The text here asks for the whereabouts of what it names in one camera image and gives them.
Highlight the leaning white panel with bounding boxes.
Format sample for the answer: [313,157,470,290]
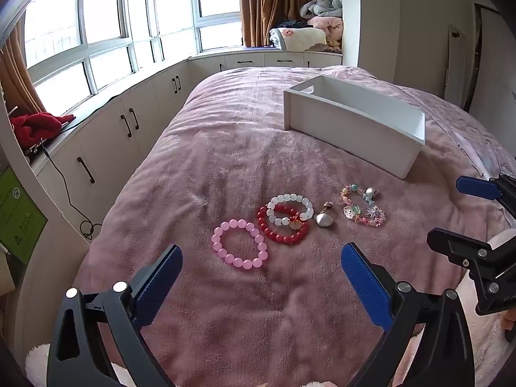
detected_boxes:
[447,23,468,105]

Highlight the pink crumpled blanket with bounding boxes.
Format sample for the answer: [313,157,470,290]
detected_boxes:
[307,16,344,53]

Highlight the white floral pillow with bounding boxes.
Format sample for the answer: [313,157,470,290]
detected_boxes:
[269,27,328,52]

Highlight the white framed bay window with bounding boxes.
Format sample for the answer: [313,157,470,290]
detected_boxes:
[22,0,243,95]

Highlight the white storage box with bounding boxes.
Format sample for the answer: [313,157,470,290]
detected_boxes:
[283,75,426,180]

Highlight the brown curtain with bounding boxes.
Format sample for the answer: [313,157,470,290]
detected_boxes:
[0,28,47,119]
[237,0,343,48]

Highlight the black cable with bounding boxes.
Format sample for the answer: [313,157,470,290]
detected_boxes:
[40,137,103,238]

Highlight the red knitted cloth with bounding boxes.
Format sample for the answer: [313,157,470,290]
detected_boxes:
[10,112,76,150]

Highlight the green paper sign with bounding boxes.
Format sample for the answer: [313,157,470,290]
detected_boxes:
[0,165,48,264]

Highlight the grey crumpled blanket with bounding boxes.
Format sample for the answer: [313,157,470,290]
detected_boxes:
[299,0,343,21]

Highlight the white bead bracelet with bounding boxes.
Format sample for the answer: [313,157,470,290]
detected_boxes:
[267,193,314,228]

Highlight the floral pale bedding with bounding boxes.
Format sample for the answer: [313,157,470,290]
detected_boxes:
[427,89,516,178]

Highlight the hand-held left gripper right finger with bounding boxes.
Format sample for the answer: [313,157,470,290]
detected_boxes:
[341,243,476,387]

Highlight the colourful charm bead bracelet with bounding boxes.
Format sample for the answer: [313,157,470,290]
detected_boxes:
[341,183,388,228]

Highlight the white door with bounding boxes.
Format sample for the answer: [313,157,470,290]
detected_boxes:
[471,2,516,117]

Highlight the pink bead bracelet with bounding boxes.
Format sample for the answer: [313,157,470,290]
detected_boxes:
[211,218,269,275]

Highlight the white window seat cabinets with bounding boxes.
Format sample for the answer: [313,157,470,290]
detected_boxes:
[30,50,343,251]

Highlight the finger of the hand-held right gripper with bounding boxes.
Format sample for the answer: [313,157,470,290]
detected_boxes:
[426,228,516,316]
[456,173,516,210]

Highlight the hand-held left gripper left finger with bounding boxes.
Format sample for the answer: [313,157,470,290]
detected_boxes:
[46,244,184,387]

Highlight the red bead bracelet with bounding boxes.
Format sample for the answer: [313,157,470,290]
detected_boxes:
[257,205,310,246]

